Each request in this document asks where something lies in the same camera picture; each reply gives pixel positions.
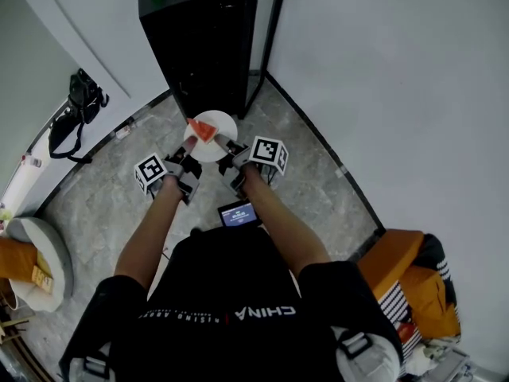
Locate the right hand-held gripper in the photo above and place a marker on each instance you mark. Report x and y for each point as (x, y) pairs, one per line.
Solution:
(266, 151)

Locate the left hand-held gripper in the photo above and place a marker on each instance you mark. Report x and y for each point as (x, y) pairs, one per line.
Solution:
(149, 171)

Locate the white round plate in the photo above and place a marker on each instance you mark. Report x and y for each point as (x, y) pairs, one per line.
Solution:
(223, 130)

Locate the red watermelon slice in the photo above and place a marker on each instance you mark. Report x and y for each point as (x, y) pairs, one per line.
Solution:
(202, 131)

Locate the person's right forearm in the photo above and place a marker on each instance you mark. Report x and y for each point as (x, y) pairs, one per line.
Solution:
(278, 221)

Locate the person's left forearm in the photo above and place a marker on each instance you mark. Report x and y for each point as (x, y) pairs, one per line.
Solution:
(151, 229)

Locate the black shoulder bag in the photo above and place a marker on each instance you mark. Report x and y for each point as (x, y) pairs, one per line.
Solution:
(81, 98)

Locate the small red white box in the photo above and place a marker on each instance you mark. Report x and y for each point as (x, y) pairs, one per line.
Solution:
(122, 132)

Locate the small monitor with blue screen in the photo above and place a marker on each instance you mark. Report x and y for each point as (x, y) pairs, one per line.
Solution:
(238, 215)

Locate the person's torso in black shirt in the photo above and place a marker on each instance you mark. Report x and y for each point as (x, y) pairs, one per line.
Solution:
(222, 285)

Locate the white door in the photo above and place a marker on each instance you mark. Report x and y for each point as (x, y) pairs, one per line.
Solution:
(99, 34)

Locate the small clear bottle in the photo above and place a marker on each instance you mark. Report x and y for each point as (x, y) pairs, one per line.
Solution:
(32, 160)

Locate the grey round pouf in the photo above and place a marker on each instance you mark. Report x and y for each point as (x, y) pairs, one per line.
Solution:
(59, 261)

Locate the yellow paper tag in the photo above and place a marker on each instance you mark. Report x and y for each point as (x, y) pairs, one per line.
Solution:
(43, 277)

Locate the orange cushion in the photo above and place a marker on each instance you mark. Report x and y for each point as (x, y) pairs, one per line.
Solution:
(16, 259)

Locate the black jacket with white stripes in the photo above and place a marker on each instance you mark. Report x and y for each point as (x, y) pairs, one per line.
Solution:
(437, 253)

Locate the orange bag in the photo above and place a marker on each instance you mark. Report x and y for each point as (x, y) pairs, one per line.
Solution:
(429, 301)

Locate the wooden frame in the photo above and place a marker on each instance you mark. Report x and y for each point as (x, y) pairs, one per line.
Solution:
(14, 324)

